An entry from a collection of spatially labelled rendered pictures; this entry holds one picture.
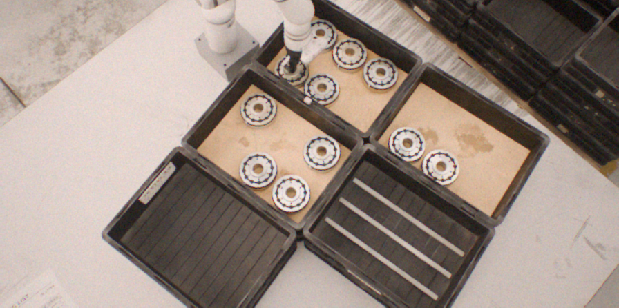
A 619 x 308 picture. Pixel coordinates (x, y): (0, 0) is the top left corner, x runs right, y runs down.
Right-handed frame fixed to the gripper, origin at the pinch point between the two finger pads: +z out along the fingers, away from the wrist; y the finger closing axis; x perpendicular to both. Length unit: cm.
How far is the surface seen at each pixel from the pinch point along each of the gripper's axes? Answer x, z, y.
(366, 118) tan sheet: 25.6, 2.6, -1.3
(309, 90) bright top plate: 8.2, -0.4, 4.4
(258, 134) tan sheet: 6.1, 2.5, 23.4
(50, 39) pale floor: -127, 85, 40
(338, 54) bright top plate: 6.5, -0.4, -10.1
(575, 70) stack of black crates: 63, 32, -78
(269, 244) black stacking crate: 30, 3, 44
